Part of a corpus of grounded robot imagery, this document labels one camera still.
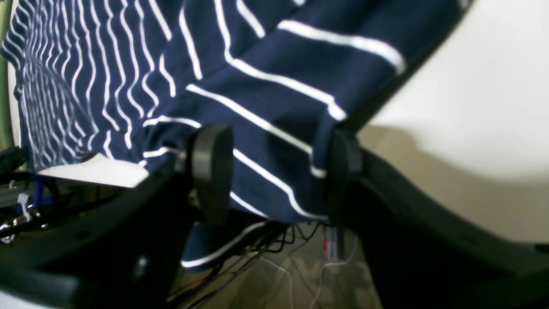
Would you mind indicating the green fabric curtain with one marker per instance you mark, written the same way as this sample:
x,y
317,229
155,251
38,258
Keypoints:
x,y
6,139

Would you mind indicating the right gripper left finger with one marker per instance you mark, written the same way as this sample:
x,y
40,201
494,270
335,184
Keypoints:
x,y
126,254

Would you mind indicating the navy white striped t-shirt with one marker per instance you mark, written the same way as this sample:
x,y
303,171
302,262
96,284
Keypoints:
x,y
129,79

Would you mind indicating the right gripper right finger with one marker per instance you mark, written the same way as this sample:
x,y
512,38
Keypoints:
x,y
421,255

